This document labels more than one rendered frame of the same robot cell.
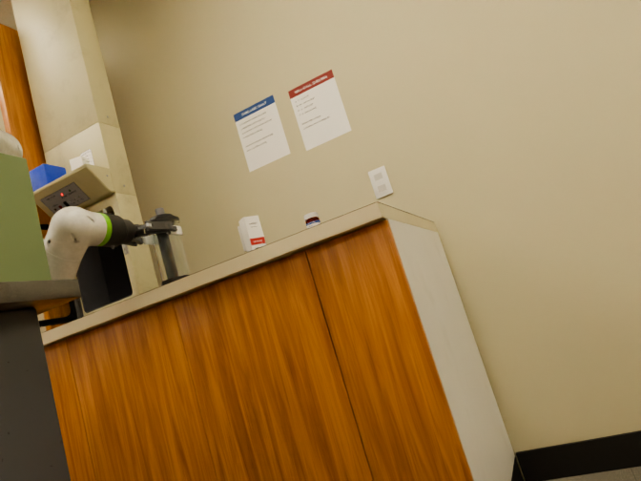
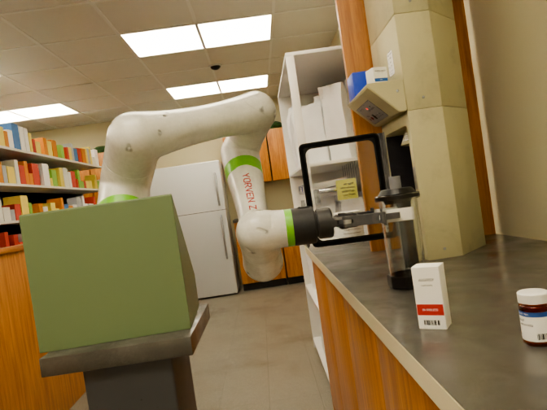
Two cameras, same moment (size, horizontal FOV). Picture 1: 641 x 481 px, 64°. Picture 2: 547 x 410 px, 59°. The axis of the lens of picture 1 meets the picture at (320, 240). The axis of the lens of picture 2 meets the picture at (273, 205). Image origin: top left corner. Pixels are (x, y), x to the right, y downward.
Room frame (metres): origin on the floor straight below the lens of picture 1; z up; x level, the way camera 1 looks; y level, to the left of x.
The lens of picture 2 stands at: (0.85, -0.49, 1.20)
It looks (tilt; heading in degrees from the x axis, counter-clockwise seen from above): 1 degrees down; 67
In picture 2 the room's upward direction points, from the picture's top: 8 degrees counter-clockwise
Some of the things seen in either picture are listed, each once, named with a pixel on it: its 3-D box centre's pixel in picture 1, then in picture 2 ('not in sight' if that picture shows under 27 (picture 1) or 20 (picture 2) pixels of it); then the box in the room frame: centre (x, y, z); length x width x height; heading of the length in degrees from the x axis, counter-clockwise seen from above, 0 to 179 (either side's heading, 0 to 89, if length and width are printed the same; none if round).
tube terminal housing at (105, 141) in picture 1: (114, 229); (432, 138); (2.03, 0.80, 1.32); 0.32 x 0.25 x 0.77; 68
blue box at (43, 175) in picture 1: (48, 180); (364, 86); (1.90, 0.96, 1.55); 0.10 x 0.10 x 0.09; 68
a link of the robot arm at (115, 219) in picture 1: (108, 229); (304, 224); (1.38, 0.56, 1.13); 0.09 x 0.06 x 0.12; 68
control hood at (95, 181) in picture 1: (71, 193); (374, 106); (1.86, 0.87, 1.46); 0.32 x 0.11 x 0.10; 68
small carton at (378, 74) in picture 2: (80, 166); (377, 78); (1.83, 0.80, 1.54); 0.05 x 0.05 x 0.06; 84
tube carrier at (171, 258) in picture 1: (170, 252); (402, 237); (1.60, 0.47, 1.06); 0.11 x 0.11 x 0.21
